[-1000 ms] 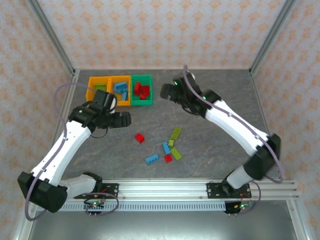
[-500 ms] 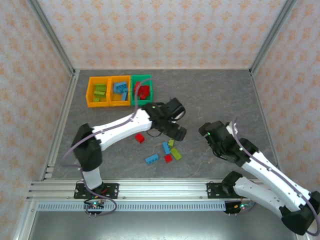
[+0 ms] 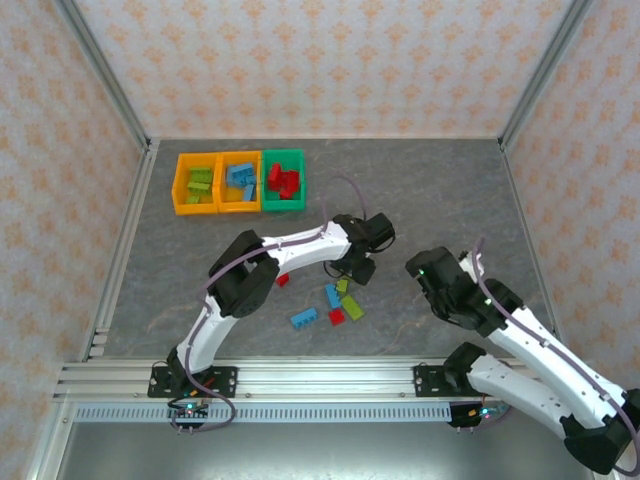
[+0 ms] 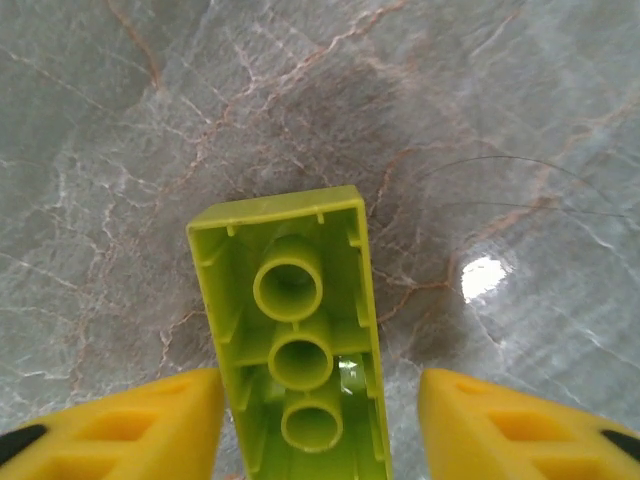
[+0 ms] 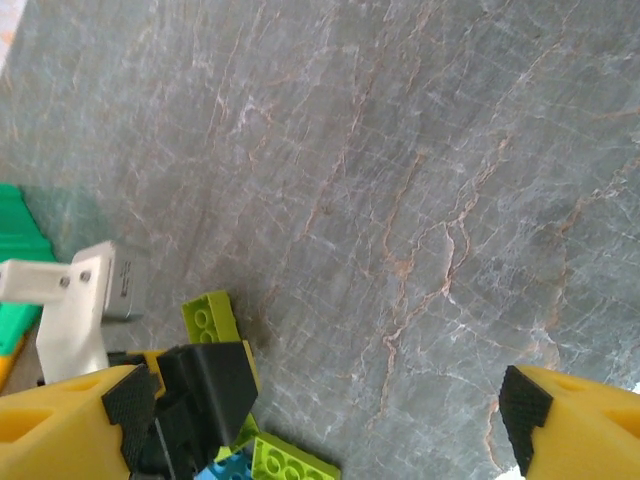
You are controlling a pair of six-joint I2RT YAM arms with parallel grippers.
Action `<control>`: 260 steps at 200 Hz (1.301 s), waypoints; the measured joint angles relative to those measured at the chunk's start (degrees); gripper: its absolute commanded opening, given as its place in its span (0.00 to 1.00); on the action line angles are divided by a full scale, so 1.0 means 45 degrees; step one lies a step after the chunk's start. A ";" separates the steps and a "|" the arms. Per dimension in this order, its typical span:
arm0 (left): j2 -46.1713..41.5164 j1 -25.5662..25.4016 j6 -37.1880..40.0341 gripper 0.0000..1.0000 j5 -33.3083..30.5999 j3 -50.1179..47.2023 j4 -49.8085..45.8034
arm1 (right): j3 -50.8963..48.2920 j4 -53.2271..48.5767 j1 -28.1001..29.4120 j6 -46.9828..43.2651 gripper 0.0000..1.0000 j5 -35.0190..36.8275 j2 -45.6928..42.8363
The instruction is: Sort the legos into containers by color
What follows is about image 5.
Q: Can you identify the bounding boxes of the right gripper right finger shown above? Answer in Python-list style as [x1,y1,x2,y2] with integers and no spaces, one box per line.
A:
[498,363,640,480]

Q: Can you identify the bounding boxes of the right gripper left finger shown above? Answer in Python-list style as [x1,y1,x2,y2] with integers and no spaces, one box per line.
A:
[0,363,165,480]

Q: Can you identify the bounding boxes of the lime green lego brick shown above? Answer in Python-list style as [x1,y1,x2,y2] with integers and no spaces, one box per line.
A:
[249,433,342,480]
[180,290,262,449]

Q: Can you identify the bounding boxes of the blue lego brick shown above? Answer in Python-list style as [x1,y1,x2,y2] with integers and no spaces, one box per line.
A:
[192,447,257,480]

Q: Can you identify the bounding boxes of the green plastic bin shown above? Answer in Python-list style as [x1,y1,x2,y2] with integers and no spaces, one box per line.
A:
[0,182,57,357]

